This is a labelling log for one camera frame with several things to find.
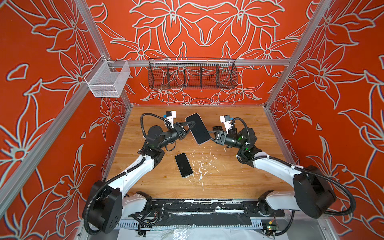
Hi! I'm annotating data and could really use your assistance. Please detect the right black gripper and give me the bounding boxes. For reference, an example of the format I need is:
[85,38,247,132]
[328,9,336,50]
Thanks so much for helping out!
[204,131,248,152]

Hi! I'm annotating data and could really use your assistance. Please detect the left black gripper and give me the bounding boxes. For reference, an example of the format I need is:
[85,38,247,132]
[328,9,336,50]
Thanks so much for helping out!
[158,122,194,151]

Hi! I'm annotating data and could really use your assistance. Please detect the phone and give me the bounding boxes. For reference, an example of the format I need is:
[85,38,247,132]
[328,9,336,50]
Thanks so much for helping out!
[185,113,211,145]
[175,153,193,178]
[213,126,223,133]

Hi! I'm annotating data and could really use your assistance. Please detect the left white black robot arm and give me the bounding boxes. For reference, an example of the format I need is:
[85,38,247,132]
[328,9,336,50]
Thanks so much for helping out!
[82,113,196,236]

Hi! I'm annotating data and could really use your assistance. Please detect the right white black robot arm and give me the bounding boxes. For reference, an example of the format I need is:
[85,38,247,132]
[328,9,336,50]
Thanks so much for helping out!
[212,115,357,219]

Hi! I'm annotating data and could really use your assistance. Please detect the clear plastic bin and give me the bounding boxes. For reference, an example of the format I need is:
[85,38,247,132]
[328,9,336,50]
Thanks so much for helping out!
[85,58,131,98]

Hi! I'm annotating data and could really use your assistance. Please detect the small green circuit board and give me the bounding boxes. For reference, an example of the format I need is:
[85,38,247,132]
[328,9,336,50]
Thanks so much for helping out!
[262,223,278,236]

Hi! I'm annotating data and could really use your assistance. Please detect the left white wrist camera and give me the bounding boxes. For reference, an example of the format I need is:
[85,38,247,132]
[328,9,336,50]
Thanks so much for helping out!
[165,111,177,126]

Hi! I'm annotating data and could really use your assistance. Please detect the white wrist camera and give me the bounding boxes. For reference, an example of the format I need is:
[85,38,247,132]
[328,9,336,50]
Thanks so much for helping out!
[220,115,233,133]
[165,111,177,126]

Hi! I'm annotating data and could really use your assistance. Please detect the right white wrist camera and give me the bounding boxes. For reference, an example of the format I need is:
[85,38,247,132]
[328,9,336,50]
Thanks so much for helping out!
[220,115,233,133]

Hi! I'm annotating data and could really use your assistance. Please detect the black wire basket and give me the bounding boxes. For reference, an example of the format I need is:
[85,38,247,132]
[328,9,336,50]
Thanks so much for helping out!
[148,57,239,90]

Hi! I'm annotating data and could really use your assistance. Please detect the aluminium frame rails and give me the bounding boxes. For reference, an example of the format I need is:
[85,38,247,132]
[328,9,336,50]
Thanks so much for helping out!
[0,0,384,240]

